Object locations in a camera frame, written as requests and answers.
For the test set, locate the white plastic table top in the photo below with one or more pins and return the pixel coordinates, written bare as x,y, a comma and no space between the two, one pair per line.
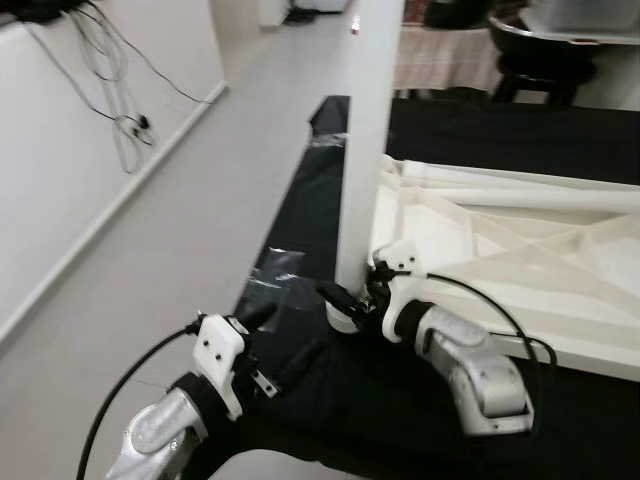
520,260

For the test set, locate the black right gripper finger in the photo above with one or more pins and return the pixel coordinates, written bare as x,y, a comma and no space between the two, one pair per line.
340,299

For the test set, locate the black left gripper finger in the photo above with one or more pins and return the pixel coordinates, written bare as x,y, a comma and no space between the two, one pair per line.
303,362
262,316

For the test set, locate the clear plastic container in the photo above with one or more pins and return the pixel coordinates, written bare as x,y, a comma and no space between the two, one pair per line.
580,15

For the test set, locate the small black power adapter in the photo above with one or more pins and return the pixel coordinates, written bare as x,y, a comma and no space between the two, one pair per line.
135,122

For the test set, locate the beige fringed table cloth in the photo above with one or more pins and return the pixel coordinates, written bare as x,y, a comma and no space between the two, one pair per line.
450,60

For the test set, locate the black electronic device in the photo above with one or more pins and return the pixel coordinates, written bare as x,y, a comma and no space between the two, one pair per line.
45,10

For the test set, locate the black round stool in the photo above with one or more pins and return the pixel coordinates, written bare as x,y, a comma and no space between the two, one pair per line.
535,85

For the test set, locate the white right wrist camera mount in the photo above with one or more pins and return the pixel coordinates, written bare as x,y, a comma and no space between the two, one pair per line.
400,262

